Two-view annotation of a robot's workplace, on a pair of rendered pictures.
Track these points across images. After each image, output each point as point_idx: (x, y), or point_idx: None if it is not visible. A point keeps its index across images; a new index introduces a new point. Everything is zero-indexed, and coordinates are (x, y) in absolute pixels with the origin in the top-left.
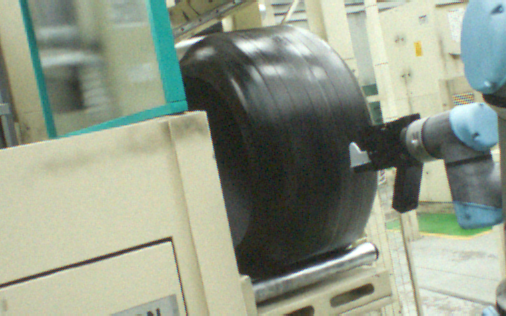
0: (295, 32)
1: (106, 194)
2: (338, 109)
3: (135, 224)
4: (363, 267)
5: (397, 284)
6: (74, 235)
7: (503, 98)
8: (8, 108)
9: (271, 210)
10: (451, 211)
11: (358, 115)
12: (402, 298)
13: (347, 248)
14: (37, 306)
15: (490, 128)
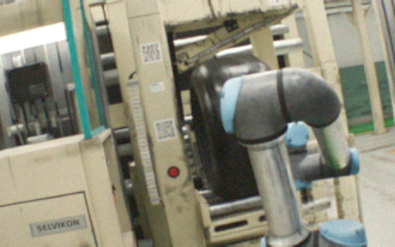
0: (248, 62)
1: (56, 171)
2: None
3: (68, 184)
4: None
5: None
6: (44, 187)
7: (237, 136)
8: (102, 102)
9: (218, 166)
10: None
11: None
12: None
13: (390, 169)
14: (32, 212)
15: (300, 136)
